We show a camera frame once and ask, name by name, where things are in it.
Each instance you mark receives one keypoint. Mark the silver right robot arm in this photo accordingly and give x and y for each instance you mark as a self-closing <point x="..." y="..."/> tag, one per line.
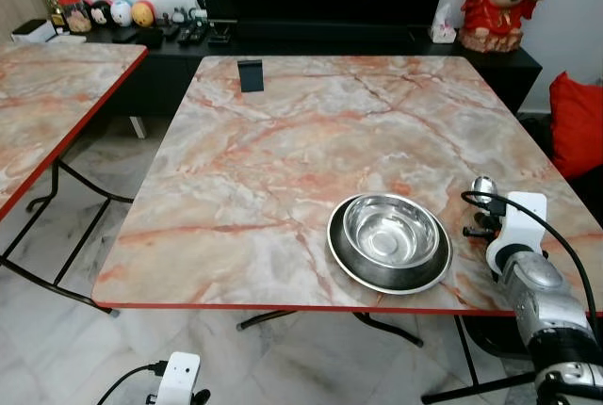
<point x="554" y="325"/>

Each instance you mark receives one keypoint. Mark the stainless steel bowl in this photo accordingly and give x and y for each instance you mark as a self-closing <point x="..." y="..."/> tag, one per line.
<point x="389" y="241"/>

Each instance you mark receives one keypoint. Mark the red cushion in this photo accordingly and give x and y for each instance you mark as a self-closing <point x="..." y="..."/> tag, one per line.
<point x="578" y="124"/>

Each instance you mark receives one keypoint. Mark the white tissue box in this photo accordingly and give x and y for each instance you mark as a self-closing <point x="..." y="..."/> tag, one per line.
<point x="443" y="30"/>

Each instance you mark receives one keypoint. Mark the red laughing buddha statue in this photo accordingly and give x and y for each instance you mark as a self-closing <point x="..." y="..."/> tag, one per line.
<point x="504" y="5"/>

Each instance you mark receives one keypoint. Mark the black phone stand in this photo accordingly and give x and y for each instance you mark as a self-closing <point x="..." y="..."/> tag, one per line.
<point x="251" y="76"/>

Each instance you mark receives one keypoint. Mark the black remote control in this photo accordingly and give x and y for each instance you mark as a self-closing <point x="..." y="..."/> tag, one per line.
<point x="193" y="35"/>

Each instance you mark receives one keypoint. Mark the small grey animal figure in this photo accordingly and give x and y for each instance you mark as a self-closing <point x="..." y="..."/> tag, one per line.
<point x="172" y="18"/>

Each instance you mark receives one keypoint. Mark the yellow round plush toy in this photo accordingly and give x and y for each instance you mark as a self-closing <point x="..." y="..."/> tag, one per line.
<point x="142" y="14"/>

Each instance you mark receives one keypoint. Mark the white round plush toy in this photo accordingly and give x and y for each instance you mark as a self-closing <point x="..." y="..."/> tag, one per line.
<point x="122" y="13"/>

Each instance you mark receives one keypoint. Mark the black round plush toy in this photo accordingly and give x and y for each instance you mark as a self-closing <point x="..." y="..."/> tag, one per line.
<point x="101" y="15"/>

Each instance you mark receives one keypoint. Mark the clear jar with red lid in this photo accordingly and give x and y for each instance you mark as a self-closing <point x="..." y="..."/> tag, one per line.
<point x="74" y="15"/>

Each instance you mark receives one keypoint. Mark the small white box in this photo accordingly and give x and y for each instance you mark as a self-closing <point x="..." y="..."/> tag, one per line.
<point x="33" y="29"/>

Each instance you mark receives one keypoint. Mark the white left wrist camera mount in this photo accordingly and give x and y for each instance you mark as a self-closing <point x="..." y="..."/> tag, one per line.
<point x="179" y="377"/>

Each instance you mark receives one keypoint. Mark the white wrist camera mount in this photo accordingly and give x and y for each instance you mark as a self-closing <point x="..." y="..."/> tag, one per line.
<point x="179" y="377"/>
<point x="524" y="217"/>

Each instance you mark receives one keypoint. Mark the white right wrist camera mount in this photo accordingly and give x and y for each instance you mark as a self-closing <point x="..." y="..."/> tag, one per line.
<point x="524" y="217"/>

